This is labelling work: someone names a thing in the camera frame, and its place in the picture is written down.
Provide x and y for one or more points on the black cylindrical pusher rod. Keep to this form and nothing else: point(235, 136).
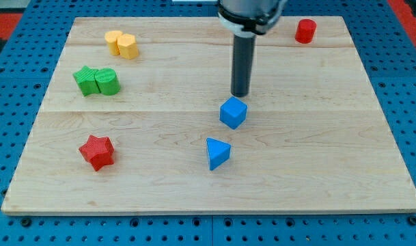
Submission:
point(242, 61)

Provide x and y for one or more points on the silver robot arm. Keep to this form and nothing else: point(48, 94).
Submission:
point(247, 19)

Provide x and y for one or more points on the wooden board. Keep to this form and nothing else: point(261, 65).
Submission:
point(315, 140)

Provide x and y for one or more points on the green star block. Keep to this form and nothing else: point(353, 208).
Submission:
point(85, 79)

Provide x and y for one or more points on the red star block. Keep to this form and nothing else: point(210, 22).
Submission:
point(98, 151)

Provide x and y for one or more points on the red cylinder block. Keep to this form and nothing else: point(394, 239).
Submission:
point(305, 31)

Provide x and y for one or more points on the blue cube block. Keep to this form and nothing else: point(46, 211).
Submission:
point(233, 112)

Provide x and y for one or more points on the blue triangle block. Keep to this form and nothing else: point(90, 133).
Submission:
point(218, 152)

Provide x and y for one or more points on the yellow hexagon block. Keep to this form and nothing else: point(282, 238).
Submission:
point(128, 46)

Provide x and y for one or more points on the yellow cylinder block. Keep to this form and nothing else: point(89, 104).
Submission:
point(111, 40)

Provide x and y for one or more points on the green cylinder block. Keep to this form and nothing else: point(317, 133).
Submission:
point(107, 81)

